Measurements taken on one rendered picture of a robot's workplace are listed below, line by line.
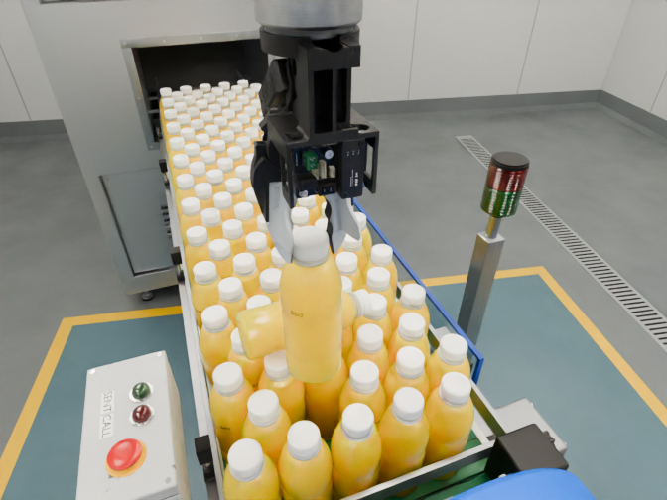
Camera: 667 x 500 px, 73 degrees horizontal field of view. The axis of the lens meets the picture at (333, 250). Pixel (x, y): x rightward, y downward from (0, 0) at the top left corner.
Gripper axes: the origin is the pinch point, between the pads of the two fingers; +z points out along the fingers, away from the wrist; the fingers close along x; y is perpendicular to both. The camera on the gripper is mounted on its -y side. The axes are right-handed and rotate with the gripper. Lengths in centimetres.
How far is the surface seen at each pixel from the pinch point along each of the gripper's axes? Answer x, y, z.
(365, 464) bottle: 3.6, 9.1, 28.8
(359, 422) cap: 3.6, 6.6, 23.2
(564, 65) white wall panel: 368, -326, 89
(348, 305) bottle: 7.9, -8.0, 18.1
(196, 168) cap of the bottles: -7, -71, 23
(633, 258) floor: 225, -99, 131
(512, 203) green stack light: 42.0, -17.3, 13.4
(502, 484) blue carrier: 7.8, 23.7, 9.1
